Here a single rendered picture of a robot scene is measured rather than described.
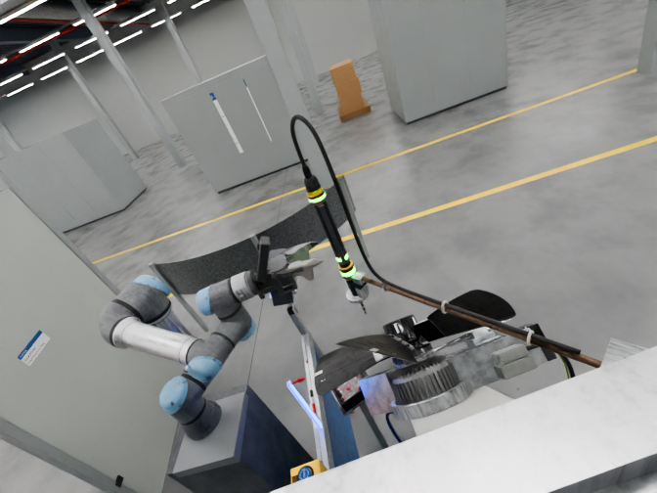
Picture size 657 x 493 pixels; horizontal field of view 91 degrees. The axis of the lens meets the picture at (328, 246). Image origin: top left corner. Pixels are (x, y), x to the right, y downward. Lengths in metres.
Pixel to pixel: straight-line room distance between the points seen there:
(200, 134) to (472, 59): 5.33
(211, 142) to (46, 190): 5.50
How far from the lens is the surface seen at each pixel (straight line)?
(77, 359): 2.65
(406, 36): 6.82
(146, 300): 1.21
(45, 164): 11.02
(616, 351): 0.69
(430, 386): 1.12
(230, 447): 1.44
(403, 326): 1.14
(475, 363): 1.20
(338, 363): 1.22
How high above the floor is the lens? 2.13
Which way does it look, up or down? 33 degrees down
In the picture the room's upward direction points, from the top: 24 degrees counter-clockwise
